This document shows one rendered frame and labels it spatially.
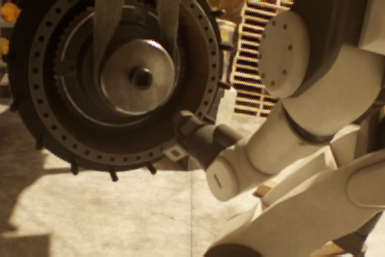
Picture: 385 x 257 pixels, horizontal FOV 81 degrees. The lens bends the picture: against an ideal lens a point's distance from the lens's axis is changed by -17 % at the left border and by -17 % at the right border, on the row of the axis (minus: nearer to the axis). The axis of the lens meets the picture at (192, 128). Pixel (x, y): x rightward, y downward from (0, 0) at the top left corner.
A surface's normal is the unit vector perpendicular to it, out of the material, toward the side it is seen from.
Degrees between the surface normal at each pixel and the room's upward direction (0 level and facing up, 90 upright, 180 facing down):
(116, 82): 90
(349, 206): 90
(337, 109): 104
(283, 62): 93
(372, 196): 90
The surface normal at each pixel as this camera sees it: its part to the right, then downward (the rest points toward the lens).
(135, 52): 0.44, 0.33
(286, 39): -0.98, -0.02
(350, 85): 0.19, 0.32
